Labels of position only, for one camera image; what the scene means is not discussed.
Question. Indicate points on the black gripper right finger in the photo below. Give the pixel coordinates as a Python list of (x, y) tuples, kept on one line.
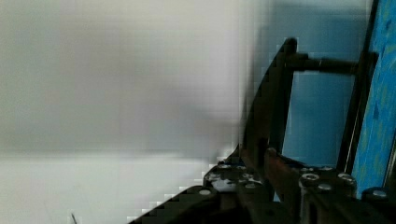
[(323, 195)]

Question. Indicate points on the black toy oven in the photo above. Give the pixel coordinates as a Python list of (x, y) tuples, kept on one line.
[(319, 102)]

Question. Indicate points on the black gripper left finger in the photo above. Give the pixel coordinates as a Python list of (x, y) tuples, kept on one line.
[(229, 173)]

